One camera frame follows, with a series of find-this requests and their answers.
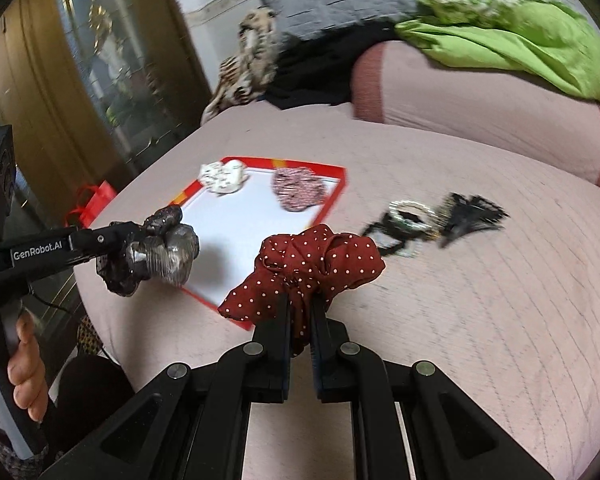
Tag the white patterned scrunchie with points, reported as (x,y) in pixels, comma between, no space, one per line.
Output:
(222,177)

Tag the pink quilted bed cover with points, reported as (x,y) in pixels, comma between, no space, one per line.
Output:
(480,320)

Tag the red shopping bag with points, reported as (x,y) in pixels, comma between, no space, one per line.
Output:
(97,202)

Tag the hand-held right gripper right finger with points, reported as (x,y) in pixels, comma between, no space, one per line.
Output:
(320,350)

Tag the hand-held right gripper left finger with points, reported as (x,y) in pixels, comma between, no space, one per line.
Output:
(280,340)

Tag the black cloth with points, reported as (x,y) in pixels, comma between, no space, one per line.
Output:
(320,70)

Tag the pink speckled scrunchie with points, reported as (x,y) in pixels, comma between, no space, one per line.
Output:
(297,190)

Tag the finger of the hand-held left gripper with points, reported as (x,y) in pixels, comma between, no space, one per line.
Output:
(105,240)

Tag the pink bolster pillow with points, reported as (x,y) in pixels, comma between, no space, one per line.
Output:
(470,105)

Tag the red polka dot scrunchie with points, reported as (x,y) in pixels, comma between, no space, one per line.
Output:
(305,265)

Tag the red tray with white base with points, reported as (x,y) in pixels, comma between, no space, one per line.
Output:
(230,240)

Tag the person's left hand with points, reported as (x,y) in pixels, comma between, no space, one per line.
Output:
(27,380)

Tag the dark patterned cloth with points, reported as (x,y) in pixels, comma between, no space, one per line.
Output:
(89,337)

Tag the leaf print blanket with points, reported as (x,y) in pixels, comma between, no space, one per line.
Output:
(245,75)

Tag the dark striped scrunchie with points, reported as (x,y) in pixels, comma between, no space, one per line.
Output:
(472,215)

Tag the grey metallic scrunchie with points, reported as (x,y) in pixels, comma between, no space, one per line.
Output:
(175,255)

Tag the bright green cloth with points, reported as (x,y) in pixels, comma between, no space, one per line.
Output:
(530,50)

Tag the wooden door with glass panel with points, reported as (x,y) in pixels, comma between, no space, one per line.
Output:
(40,60)

